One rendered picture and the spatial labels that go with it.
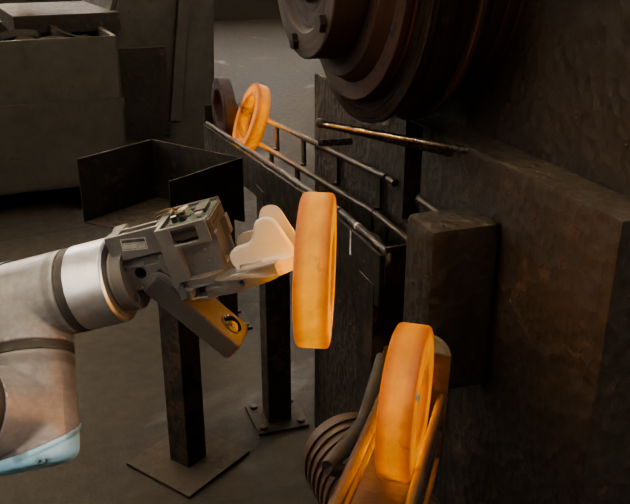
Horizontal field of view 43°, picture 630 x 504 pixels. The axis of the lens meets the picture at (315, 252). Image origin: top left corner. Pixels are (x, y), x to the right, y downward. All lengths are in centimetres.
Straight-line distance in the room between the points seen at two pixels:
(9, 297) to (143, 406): 131
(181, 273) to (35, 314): 16
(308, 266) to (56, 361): 28
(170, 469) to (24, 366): 110
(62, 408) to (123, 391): 138
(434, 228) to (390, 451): 35
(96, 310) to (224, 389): 138
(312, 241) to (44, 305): 28
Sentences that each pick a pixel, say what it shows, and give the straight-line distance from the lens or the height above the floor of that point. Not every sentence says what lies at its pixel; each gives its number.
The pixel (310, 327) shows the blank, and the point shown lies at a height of 80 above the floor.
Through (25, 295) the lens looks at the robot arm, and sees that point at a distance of 85.
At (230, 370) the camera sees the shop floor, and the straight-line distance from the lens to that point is 226.
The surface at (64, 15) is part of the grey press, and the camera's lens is 386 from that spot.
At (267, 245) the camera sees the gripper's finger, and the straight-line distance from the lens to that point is 77.
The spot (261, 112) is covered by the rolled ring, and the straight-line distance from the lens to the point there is 200.
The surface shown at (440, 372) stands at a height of 70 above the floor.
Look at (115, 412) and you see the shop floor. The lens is 213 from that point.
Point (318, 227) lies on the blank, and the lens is 73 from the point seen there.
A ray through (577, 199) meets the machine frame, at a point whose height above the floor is 87.
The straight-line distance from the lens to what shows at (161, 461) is 192.
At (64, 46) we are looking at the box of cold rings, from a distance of 348.
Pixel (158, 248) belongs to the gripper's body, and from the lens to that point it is 80.
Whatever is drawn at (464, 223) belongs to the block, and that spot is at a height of 80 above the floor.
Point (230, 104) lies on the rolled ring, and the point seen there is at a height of 71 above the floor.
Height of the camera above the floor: 114
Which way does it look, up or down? 22 degrees down
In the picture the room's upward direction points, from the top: straight up
